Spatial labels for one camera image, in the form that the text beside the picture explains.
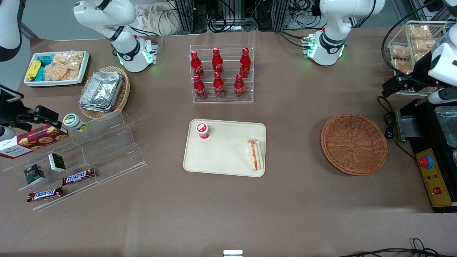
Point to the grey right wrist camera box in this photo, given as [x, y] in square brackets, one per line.
[7, 134]

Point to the steel pan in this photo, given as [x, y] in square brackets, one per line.
[448, 125]

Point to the green white drink cup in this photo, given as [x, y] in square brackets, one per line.
[75, 122]

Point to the white rectangular snack bin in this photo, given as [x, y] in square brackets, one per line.
[53, 84]

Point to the red cola bottle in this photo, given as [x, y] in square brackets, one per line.
[245, 64]
[239, 87]
[217, 62]
[219, 86]
[199, 89]
[195, 66]

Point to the sandwich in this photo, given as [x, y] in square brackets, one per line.
[255, 157]

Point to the clear acrylic stepped stand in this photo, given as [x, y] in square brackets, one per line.
[114, 142]
[14, 167]

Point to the clear bag of crackers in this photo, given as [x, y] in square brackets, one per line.
[73, 59]
[55, 72]

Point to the red tartan cookie box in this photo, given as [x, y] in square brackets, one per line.
[35, 139]

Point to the yellow snack packet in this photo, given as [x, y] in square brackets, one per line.
[33, 69]

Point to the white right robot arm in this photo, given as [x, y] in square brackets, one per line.
[125, 50]

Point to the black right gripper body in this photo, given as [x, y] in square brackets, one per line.
[8, 111]

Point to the Snickers chocolate bar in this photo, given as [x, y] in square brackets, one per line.
[44, 194]
[78, 176]

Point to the light wicker basket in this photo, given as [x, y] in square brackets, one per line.
[123, 96]

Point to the beige cloth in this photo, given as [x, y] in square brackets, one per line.
[153, 19]

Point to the round brown wicker basket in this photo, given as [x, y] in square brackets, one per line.
[353, 144]

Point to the small white block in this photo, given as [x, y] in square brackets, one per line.
[232, 253]

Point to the red emergency stop button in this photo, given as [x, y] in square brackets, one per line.
[426, 161]

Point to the black control box machine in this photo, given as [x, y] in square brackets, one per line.
[426, 142]

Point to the bagged fried snack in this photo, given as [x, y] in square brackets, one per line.
[423, 45]
[419, 32]
[402, 66]
[400, 51]

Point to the small black snack box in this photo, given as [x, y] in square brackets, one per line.
[34, 174]
[57, 162]

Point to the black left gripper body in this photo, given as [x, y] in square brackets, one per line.
[420, 70]

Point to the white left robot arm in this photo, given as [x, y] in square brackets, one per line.
[334, 39]

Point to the metal equipment rack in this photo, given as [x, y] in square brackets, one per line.
[232, 10]

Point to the teal snack packet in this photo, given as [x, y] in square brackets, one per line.
[45, 59]
[40, 75]

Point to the small red white drink cup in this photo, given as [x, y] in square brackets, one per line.
[202, 130]

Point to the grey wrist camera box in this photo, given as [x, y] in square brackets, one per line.
[444, 96]
[7, 134]

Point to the clear acrylic bottle rack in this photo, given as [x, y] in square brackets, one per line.
[230, 71]

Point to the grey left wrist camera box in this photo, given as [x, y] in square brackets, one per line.
[444, 96]

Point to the aluminium foil container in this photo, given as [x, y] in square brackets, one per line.
[103, 87]
[94, 109]

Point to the cream plastic tray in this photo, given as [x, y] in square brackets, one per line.
[225, 153]

